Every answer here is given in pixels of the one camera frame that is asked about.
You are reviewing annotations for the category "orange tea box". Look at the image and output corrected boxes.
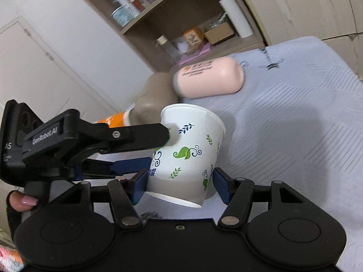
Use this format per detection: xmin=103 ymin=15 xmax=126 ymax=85
xmin=183 ymin=27 xmax=204 ymax=48

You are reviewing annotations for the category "clear bottle cream cap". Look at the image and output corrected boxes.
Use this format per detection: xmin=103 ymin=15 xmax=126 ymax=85
xmin=156 ymin=35 xmax=180 ymax=63

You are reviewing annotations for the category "white jar blue label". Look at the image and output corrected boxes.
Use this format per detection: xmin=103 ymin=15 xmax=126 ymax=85
xmin=111 ymin=0 xmax=140 ymax=27

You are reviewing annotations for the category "white floral paper cup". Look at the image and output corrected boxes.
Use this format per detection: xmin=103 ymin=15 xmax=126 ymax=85
xmin=146 ymin=104 xmax=226 ymax=208

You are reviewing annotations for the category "hand with pink nails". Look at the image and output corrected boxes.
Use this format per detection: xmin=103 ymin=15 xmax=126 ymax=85
xmin=8 ymin=191 xmax=39 ymax=212

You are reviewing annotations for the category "taupe brown cup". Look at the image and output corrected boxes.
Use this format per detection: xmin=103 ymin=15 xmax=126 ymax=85
xmin=129 ymin=73 xmax=178 ymax=125

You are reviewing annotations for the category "light wood wardrobe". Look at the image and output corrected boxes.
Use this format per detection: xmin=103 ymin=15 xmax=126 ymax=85
xmin=244 ymin=0 xmax=362 ymax=78

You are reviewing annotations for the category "pink flat box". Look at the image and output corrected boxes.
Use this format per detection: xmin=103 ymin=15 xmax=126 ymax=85
xmin=177 ymin=42 xmax=212 ymax=66

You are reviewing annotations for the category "orange white cup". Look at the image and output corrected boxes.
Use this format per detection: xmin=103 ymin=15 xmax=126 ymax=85
xmin=95 ymin=109 xmax=131 ymax=128

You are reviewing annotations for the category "pink tumbler grey lid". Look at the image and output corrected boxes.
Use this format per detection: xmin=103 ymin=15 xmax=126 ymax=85
xmin=172 ymin=56 xmax=244 ymax=99

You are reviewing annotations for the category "small cardboard box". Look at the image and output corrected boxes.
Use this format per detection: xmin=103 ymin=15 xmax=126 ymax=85
xmin=204 ymin=22 xmax=235 ymax=46

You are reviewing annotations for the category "white paper roll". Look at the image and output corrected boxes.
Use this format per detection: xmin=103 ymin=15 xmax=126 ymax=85
xmin=219 ymin=0 xmax=253 ymax=38

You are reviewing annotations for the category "wooden shelf unit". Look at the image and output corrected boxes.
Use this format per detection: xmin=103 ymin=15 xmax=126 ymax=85
xmin=84 ymin=0 xmax=265 ymax=72

